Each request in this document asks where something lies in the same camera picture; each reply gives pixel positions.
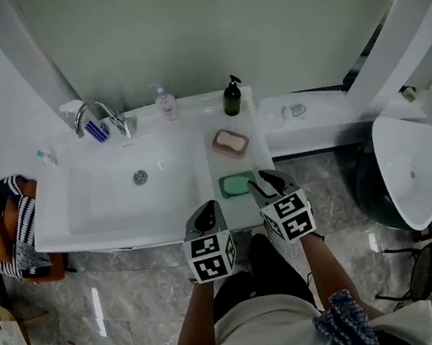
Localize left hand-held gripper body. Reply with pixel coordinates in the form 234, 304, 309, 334
181, 224, 240, 287

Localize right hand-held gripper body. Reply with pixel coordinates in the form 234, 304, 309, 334
256, 184, 317, 246

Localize green soap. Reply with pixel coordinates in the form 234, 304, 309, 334
216, 169, 262, 201

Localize pink soap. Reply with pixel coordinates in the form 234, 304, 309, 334
208, 125, 253, 164

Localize cream soap bar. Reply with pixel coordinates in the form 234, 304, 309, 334
215, 128, 248, 155

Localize person's left forearm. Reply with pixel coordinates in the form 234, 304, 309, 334
158, 279, 225, 345

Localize person's right forearm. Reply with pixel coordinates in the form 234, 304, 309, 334
299, 228, 358, 315

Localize person's black trousers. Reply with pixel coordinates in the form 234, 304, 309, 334
202, 226, 318, 324

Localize white raised ledge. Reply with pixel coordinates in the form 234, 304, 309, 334
259, 81, 380, 159

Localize metal sink drain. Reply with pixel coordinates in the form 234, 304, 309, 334
132, 169, 150, 186

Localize white vanity with sink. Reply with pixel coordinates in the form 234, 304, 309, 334
17, 84, 284, 264

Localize person's white shirt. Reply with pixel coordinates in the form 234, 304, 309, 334
197, 272, 432, 345

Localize dark green pump bottle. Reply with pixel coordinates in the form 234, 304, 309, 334
220, 73, 247, 118

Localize blue checked cloth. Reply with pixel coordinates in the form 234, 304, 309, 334
309, 285, 385, 345

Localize pink pump bottle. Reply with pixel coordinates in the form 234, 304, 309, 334
152, 81, 180, 124

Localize white dark green bathtub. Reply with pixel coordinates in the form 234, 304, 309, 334
346, 108, 432, 239

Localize blue striped spray bottle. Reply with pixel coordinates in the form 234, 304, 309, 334
58, 96, 112, 148

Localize black wicker chair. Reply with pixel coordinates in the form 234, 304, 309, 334
368, 236, 432, 321

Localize orange sofa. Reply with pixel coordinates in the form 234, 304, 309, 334
0, 170, 68, 289

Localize small pale box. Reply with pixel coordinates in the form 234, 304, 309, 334
400, 84, 419, 104

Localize chrome faucet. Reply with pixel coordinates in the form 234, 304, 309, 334
71, 94, 140, 147

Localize small white teal-capped tube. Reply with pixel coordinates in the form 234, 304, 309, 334
36, 147, 59, 169

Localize black white striped blanket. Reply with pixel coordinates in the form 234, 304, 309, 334
0, 171, 54, 283

